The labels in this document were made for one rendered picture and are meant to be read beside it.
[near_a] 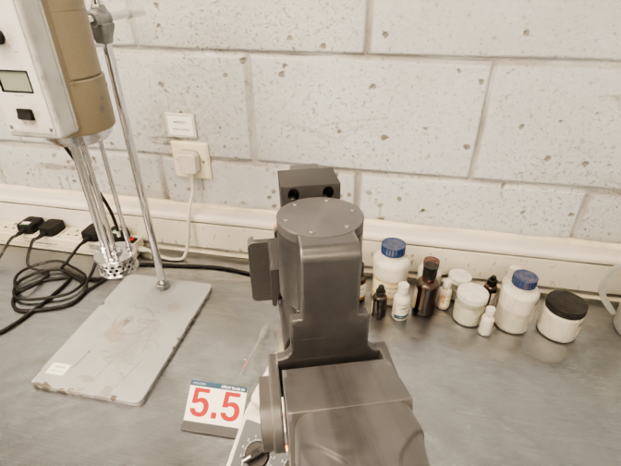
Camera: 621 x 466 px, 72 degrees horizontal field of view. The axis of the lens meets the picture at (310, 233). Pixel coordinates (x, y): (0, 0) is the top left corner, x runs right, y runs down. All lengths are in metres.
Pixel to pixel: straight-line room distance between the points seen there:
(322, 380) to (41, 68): 0.49
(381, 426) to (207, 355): 0.60
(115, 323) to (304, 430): 0.71
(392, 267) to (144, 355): 0.48
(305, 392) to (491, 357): 0.62
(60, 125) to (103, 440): 0.45
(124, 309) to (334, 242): 0.72
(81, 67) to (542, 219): 0.85
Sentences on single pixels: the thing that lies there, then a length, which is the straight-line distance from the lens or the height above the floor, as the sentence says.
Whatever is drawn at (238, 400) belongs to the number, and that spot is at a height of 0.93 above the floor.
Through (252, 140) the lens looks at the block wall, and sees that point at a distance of 0.93.
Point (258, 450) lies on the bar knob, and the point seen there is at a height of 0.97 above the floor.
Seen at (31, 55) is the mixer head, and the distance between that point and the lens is 0.61.
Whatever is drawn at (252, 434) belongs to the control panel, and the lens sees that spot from 0.63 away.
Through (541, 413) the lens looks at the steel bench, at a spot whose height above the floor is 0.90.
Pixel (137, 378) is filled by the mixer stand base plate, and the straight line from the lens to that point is 0.79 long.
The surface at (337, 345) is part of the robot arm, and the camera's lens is 0.28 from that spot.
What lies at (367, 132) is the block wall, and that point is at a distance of 0.87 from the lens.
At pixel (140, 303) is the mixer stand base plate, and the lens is 0.93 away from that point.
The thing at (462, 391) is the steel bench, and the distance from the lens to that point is 0.78.
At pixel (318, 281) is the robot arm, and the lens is 0.25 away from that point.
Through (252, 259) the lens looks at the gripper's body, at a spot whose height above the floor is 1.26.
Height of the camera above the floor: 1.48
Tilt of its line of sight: 32 degrees down
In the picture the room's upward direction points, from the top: straight up
